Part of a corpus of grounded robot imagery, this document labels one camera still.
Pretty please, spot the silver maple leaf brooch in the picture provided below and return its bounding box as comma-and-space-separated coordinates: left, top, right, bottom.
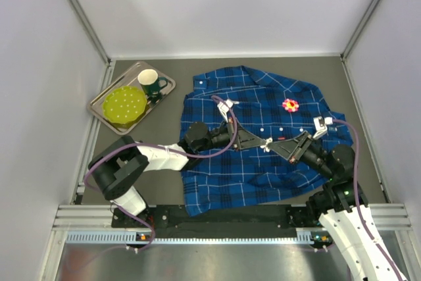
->
260, 138, 273, 152

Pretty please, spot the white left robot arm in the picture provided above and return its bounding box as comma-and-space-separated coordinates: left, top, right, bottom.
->
86, 119, 272, 217

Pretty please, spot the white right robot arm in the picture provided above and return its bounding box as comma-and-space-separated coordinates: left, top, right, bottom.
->
266, 132, 406, 280

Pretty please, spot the pink flower brooch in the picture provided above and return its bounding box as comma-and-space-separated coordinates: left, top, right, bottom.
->
282, 98, 299, 113

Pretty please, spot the blue plaid shirt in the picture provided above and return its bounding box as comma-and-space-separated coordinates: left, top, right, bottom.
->
181, 66, 353, 216

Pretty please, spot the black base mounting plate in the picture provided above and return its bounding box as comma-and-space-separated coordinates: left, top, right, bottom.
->
111, 204, 333, 239

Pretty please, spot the green mug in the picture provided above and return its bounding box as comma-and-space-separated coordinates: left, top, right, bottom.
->
137, 69, 168, 97

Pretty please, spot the yellow-green dotted plate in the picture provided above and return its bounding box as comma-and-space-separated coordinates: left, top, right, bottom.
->
102, 86, 148, 133

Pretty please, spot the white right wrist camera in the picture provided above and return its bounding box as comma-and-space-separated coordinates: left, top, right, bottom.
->
312, 116, 333, 140

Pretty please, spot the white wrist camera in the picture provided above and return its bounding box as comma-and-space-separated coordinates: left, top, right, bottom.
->
312, 116, 333, 140
217, 99, 239, 122

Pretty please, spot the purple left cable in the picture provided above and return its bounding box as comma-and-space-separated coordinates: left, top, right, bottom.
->
65, 95, 237, 268

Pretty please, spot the purple cable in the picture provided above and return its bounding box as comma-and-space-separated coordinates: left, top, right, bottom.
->
295, 119, 407, 281
65, 95, 237, 268

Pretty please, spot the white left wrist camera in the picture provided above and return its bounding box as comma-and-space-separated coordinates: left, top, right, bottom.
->
217, 99, 239, 122

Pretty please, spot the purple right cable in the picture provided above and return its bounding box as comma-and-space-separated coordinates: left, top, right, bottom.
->
295, 119, 407, 281

